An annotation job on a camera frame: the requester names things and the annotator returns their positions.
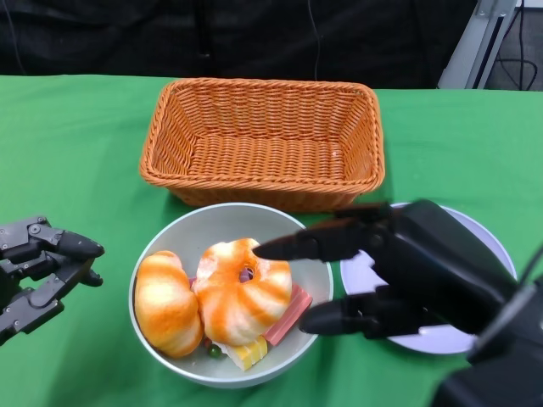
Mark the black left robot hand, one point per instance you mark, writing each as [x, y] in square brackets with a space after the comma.
[29, 258]

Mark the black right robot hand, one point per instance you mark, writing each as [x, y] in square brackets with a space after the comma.
[437, 263]

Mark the oval orange-striped bread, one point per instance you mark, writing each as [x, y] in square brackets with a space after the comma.
[167, 305]

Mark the salmon pink cake slice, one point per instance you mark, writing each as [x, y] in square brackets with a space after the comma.
[290, 313]

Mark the grey-green bowl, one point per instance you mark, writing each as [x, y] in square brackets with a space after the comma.
[220, 222]

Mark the round orange-striped bread with hole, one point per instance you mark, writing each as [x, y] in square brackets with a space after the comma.
[242, 309]

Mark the yellow cake slice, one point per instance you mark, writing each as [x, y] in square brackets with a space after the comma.
[250, 354]

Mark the lilac round plate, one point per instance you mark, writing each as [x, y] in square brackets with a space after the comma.
[424, 341]

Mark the orange wicker basket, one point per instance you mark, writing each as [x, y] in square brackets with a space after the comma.
[263, 161]

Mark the green tablecloth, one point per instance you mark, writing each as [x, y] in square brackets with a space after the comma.
[63, 148]

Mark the black backdrop curtain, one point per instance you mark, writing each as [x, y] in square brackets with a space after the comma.
[127, 34]

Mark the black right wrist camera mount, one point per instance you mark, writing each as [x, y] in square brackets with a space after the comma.
[492, 377]

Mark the aluminium frame post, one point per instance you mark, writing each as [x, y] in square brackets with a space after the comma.
[471, 51]

